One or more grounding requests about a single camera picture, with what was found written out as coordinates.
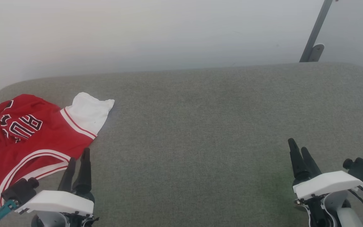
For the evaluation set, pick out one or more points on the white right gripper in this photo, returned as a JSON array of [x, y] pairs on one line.
[[326, 184]]

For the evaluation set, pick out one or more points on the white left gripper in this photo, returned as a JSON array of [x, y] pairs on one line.
[[58, 201]]

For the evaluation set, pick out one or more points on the red white basketball jersey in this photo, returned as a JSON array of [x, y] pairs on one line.
[[43, 142]]

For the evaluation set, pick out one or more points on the grey metal bar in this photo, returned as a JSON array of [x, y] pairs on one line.
[[317, 25]]

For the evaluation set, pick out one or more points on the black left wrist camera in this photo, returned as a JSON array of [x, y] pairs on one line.
[[20, 190]]

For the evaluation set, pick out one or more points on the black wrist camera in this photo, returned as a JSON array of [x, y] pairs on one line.
[[362, 170], [20, 190]]

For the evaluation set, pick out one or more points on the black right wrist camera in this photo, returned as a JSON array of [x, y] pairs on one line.
[[362, 170]]

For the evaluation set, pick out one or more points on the teal left camera plug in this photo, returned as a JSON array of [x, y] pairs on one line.
[[3, 212]]

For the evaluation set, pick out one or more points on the grey metal bracket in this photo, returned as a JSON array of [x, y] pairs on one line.
[[317, 52]]

